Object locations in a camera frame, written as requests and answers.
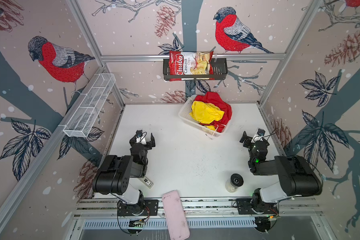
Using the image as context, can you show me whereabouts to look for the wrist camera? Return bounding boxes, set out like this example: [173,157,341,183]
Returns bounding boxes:
[135,130,147,145]
[251,128,266,143]

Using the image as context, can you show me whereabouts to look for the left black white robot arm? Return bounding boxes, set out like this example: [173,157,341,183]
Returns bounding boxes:
[92,130,158,217]

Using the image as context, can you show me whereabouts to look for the grey white remote device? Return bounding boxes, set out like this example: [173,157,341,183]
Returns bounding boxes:
[139,177,154,189]

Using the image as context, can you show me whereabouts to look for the white wire wall basket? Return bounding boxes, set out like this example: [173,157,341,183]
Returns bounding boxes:
[63,73,116,138]

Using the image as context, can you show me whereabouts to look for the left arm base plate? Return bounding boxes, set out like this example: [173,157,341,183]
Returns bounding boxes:
[117,200,159,217]

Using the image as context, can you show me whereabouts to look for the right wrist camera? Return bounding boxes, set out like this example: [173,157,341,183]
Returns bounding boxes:
[251,128,266,143]

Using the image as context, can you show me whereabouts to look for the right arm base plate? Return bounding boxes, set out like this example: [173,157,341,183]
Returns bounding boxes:
[233,198,279,215]

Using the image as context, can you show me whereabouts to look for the black wall shelf basket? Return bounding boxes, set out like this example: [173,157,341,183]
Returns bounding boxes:
[163,58,228,81]

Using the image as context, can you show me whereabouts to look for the pink silicone case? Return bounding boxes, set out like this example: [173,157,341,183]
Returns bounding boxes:
[162,191,190,240]

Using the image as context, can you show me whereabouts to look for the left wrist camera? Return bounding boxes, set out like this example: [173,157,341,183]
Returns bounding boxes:
[135,130,147,145]

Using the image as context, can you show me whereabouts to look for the yellow shorts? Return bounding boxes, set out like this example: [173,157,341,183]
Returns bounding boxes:
[190,101,225,130]

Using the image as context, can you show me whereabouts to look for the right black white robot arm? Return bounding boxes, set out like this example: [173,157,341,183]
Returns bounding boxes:
[236,129,323,216]

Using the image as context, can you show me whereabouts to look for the red shorts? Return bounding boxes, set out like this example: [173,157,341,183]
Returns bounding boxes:
[194,92,232,133]

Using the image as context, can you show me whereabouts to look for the jar with black lid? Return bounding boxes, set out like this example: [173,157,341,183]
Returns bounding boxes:
[225,174,244,193]

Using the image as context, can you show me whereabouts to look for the red cassava chips bag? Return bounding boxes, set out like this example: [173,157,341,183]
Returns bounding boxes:
[169,51,214,77]

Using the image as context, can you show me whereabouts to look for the white plastic basket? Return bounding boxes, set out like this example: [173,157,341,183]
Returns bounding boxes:
[178,95,231,140]

